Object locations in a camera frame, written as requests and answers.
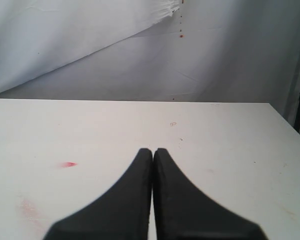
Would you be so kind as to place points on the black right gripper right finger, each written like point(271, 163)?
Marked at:
point(183, 212)

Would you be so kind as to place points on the white backdrop cloth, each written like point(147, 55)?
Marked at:
point(153, 50)

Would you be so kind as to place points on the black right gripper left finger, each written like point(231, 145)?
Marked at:
point(121, 213)

